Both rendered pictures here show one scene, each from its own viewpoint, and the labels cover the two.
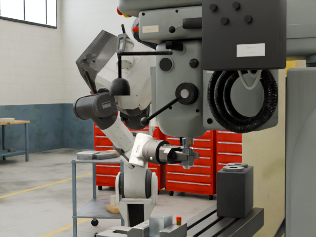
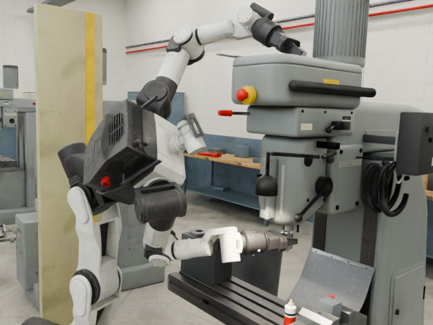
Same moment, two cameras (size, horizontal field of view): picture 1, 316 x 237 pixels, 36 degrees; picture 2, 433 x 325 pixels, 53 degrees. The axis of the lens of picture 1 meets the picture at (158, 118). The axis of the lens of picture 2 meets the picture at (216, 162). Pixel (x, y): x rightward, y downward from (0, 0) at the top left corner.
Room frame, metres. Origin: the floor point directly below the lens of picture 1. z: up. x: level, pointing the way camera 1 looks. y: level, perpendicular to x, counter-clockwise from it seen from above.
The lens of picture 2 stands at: (1.31, 1.44, 1.72)
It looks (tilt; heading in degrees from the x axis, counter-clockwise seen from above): 7 degrees down; 293
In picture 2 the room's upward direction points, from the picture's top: 2 degrees clockwise
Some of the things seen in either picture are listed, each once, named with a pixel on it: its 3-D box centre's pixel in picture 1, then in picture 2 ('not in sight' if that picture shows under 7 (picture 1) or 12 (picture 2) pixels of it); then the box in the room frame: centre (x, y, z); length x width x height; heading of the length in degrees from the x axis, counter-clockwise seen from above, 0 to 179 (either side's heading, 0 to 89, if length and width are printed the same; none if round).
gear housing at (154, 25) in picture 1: (197, 26); (300, 120); (1.65, -0.14, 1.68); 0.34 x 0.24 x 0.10; 63
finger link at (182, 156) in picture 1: (180, 156); (290, 242); (1.65, -0.08, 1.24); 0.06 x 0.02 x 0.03; 45
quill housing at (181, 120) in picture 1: (187, 89); (290, 178); (1.67, -0.10, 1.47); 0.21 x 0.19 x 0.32; 153
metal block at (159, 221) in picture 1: (161, 225); (329, 309); (1.49, -0.01, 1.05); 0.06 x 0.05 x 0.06; 152
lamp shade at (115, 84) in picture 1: (120, 86); (266, 184); (1.69, 0.13, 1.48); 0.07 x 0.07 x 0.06
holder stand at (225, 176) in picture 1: (235, 188); (206, 254); (2.10, -0.33, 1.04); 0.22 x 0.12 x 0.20; 160
